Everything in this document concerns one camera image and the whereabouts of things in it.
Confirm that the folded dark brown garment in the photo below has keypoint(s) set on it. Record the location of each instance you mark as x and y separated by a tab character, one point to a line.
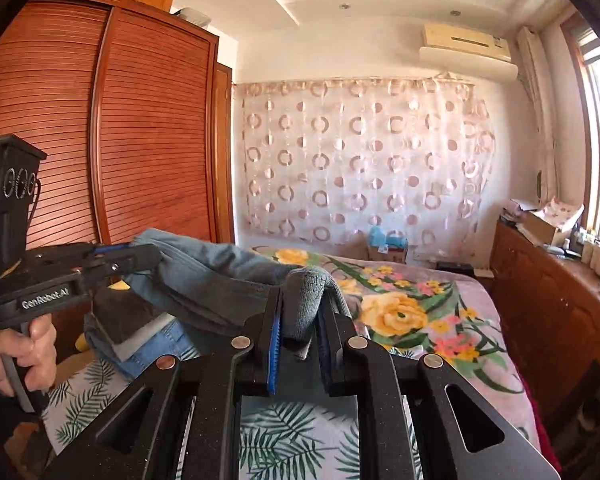
125	315

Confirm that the blue plastic bag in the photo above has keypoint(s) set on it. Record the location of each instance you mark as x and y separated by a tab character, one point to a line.
387	237

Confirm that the dark red blanket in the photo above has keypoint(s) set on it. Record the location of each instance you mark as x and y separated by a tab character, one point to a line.
545	435

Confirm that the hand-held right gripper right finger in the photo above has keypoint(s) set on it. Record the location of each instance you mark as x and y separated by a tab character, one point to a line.
325	355

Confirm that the small cardboard box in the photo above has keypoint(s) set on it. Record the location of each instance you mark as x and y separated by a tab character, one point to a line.
387	256

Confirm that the wall air conditioner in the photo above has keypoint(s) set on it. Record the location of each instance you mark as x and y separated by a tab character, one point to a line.
470	52

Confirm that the white gathered curtain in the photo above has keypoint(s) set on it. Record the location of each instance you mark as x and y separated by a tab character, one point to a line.
540	110

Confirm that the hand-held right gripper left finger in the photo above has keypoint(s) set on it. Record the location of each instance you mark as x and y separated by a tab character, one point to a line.
275	345

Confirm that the folded light grey garment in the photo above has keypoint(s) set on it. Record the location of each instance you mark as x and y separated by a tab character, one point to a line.
140	344

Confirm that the grey-blue pants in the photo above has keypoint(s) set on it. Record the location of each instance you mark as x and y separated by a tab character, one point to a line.
205	280

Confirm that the white box on wardrobe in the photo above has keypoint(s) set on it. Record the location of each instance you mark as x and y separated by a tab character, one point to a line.
192	17

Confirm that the folded blue jeans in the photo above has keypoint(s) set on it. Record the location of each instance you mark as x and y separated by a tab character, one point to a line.
172	347

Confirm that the wooden slatted wardrobe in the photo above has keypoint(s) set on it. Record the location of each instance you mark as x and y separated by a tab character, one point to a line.
155	135

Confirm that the long wooden cabinet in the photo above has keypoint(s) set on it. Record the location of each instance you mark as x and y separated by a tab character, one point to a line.
545	310

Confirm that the yellow cloth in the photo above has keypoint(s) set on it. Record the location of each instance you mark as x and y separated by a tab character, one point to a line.
81	342

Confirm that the circle patterned sheer curtain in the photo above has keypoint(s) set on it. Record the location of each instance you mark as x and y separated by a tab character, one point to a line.
360	160

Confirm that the person's left hand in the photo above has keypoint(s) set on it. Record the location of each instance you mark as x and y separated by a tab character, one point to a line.
37	350

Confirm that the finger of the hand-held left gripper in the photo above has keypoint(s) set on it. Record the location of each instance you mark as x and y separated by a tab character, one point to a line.
80	252
130	260

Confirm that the floral leaf print bedsheet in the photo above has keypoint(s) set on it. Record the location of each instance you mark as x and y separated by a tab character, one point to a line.
405	320

